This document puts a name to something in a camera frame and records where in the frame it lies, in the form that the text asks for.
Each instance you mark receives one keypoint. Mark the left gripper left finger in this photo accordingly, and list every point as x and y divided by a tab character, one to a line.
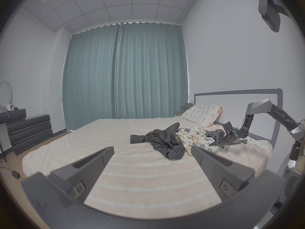
78	175

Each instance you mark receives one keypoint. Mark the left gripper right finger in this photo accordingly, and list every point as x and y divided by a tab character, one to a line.
226	175

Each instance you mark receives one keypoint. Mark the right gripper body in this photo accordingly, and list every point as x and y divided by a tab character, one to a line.
225	139

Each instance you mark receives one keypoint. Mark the white printed pyjama top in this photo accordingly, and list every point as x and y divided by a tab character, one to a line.
190	137

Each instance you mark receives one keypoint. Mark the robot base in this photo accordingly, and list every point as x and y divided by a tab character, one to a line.
292	185

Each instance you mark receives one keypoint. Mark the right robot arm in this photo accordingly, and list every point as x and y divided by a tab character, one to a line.
259	106

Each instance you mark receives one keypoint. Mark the bed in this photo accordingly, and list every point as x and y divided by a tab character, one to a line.
143	175

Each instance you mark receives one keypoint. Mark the dark grey garment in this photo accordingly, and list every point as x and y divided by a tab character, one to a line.
212	133

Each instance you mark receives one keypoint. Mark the white printed pillow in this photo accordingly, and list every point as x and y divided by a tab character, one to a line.
202	114

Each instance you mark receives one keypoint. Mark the grey bedside table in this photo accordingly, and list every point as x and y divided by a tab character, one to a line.
184	107

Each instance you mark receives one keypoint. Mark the black garment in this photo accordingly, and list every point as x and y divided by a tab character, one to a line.
166	147

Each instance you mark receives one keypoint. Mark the black power adapter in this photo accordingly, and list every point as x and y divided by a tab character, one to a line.
16	174

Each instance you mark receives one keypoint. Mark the dark grey chest of drawers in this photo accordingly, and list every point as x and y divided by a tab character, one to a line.
28	132

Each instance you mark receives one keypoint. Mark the blue-green curtain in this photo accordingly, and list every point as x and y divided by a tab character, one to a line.
95	80

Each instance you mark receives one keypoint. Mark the round white framed mirror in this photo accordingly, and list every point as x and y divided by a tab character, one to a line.
4	94

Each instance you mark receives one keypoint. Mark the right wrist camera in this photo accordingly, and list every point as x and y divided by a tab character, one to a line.
228	127

